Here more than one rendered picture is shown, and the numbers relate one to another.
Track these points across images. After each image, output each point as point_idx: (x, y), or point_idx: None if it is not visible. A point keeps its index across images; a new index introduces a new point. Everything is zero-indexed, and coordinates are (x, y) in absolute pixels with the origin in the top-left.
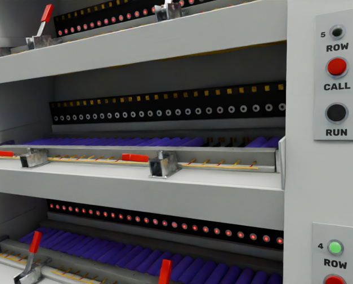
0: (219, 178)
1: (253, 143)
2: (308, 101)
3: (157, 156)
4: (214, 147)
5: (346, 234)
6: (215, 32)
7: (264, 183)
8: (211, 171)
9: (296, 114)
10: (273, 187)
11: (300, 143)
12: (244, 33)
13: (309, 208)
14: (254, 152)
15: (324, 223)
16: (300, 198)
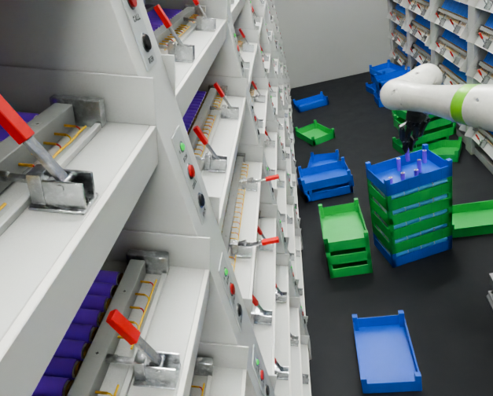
0: (253, 174)
1: None
2: (255, 131)
3: (252, 181)
4: (236, 169)
5: (266, 163)
6: (243, 116)
7: (257, 165)
8: (244, 177)
9: (256, 137)
10: (259, 163)
11: (259, 145)
12: (244, 114)
13: (263, 163)
14: (242, 160)
15: (265, 164)
16: (263, 161)
